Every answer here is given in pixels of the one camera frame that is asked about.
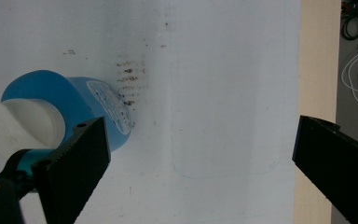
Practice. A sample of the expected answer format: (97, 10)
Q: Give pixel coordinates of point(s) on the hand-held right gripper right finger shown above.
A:
(338, 165)

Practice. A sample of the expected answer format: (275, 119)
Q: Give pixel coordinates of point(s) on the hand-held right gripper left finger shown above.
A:
(74, 174)

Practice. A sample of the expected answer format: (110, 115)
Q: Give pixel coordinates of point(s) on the blue bottle with white cap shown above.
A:
(52, 90)

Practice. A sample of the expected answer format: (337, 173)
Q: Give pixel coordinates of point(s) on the white mat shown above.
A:
(214, 93)

